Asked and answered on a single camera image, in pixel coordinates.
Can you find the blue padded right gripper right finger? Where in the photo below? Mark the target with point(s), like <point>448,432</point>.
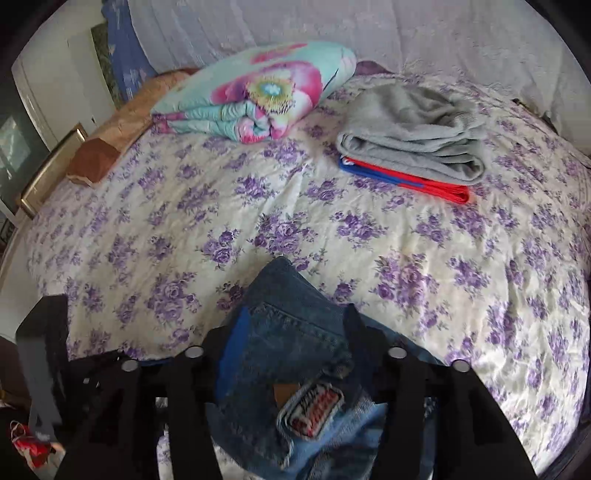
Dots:
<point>369,347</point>

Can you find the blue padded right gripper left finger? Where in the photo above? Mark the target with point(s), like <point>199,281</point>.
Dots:
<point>235,338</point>

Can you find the blue denim jeans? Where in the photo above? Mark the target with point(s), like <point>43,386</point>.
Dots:
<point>296,409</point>

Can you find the purple floral bed sheet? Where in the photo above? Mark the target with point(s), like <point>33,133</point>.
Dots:
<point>160,250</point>

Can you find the folded red blue garment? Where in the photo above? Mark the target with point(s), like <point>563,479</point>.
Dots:
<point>458,194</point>

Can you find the folded grey sweatpants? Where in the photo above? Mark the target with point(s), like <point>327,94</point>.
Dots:
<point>416,131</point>

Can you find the folded floral teal quilt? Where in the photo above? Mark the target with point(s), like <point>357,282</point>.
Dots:
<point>256,94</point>

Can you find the blue patterned hanging cloth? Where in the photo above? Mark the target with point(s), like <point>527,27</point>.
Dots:
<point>130,65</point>

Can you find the white lace pillow cover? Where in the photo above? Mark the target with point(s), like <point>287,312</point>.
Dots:
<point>505,45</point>

